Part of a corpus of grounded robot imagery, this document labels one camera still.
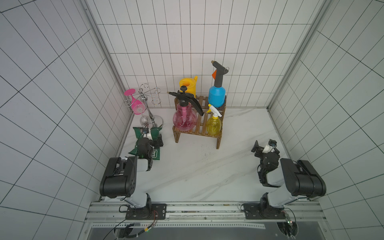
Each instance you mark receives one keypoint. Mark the pink wine glass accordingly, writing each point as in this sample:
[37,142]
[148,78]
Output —
[136,105]

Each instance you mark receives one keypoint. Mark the green chips bag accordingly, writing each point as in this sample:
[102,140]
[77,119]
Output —
[143,152]

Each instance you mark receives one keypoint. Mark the yellow plastic watering can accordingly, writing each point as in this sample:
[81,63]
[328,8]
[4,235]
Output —
[190,83]

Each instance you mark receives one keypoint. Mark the blue pump spray bottle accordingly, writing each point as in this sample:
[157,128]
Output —
[217,93]

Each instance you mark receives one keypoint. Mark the yellow trigger spray bottle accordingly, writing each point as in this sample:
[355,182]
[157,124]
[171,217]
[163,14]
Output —
[214,123]

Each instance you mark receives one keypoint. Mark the chrome wine glass rack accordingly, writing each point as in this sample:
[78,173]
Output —
[151,98]

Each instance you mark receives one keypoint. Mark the aluminium mounting rail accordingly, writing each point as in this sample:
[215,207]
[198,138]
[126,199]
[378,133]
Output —
[203,214]

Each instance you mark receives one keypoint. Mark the clear wine glass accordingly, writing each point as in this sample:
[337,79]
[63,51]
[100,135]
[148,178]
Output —
[144,121]

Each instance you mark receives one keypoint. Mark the pink pump spray bottle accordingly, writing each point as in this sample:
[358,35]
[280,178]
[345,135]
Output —
[185,117]

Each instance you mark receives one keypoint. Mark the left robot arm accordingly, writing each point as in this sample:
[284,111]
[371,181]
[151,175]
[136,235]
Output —
[120,181]

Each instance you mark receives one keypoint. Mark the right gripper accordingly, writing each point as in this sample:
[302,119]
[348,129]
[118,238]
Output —
[263,149]

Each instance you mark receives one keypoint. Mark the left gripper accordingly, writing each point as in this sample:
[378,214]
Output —
[156,145]

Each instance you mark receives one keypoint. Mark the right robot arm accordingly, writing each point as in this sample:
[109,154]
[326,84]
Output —
[292,180]

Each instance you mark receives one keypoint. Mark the brown wooden slatted shelf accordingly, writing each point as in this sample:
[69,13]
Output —
[201,127]

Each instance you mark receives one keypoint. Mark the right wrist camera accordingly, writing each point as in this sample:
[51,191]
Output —
[270,147]

